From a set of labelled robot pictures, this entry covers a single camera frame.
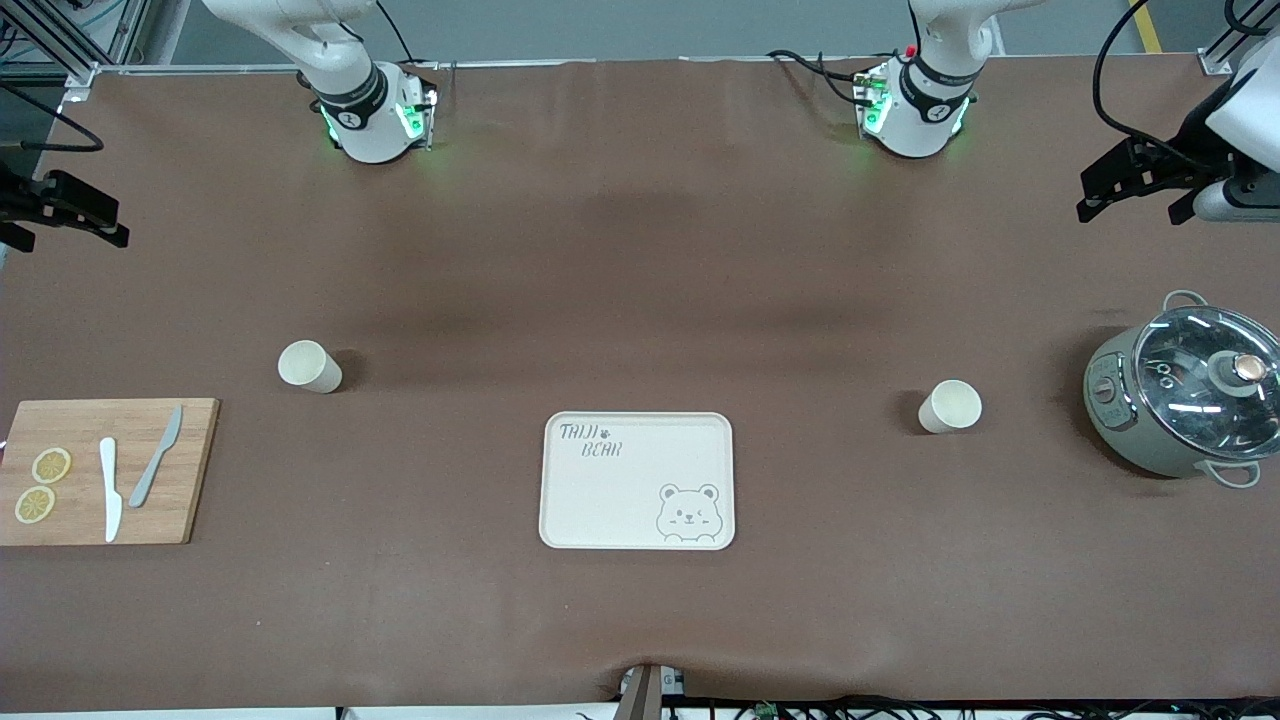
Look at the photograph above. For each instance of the front camera mount bracket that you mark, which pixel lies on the front camera mount bracket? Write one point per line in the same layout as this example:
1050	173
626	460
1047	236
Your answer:
645	690

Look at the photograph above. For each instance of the wooden cutting board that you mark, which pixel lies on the wooden cutting board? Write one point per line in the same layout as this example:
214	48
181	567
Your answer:
80	420

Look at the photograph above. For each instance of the sage green electric pot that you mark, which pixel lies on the sage green electric pot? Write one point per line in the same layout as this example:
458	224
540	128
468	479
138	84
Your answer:
1125	430

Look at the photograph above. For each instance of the brown table cover mat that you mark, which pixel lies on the brown table cover mat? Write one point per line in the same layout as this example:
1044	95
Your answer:
640	280

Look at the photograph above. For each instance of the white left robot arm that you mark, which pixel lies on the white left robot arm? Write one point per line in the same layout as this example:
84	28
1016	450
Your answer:
915	120

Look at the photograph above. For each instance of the cream bear print tray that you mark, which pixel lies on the cream bear print tray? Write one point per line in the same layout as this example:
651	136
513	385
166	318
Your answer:
620	500

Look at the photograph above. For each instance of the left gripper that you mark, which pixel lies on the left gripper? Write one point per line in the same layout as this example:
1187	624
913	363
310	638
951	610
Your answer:
1192	143

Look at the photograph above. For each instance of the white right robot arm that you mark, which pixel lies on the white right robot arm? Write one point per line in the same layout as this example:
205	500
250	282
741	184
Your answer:
360	120

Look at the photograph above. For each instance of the lemon slice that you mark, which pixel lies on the lemon slice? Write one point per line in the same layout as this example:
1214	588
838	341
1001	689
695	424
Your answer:
52	465
35	504

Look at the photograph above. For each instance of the aluminium frame profile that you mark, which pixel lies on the aluminium frame profile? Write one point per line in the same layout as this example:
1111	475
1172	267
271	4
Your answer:
70	60
1225	45

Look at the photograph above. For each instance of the glass pot lid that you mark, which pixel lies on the glass pot lid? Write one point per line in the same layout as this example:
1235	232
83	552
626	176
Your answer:
1200	375

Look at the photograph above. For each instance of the white IKEA cup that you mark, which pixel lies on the white IKEA cup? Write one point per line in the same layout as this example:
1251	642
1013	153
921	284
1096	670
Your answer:
948	407
305	365

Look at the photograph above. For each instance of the white plastic knife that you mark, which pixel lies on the white plastic knife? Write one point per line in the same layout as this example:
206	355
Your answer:
110	490

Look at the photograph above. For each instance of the grey plastic knife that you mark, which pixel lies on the grey plastic knife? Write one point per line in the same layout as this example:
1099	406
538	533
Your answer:
150	470

